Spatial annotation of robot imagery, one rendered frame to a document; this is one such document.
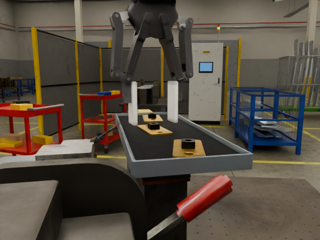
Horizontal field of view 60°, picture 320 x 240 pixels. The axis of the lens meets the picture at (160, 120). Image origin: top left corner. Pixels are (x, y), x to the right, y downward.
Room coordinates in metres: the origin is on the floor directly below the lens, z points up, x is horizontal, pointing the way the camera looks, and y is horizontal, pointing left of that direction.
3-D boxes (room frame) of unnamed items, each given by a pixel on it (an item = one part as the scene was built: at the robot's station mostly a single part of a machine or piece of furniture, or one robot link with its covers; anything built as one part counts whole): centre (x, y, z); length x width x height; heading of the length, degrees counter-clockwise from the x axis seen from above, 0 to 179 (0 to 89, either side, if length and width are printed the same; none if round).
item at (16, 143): (2.82, 1.44, 0.49); 0.81 x 0.46 x 0.98; 68
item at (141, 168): (0.47, 0.00, 1.16); 0.37 x 0.14 x 0.02; 12
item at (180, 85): (0.48, -0.04, 1.23); 0.03 x 0.01 x 0.05; 111
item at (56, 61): (6.29, 1.86, 1.00); 3.44 x 0.14 x 2.00; 174
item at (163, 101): (6.07, 0.27, 0.57); 1.86 x 0.90 x 1.14; 177
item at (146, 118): (0.59, 0.02, 1.17); 0.08 x 0.04 x 0.01; 6
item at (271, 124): (4.84, -1.86, 0.48); 1.20 x 0.80 x 0.95; 176
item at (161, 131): (0.47, 0.01, 1.17); 0.08 x 0.04 x 0.01; 21
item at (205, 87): (7.11, -1.14, 1.22); 0.80 x 0.54 x 2.45; 84
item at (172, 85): (0.48, -0.02, 1.21); 0.03 x 0.01 x 0.07; 21
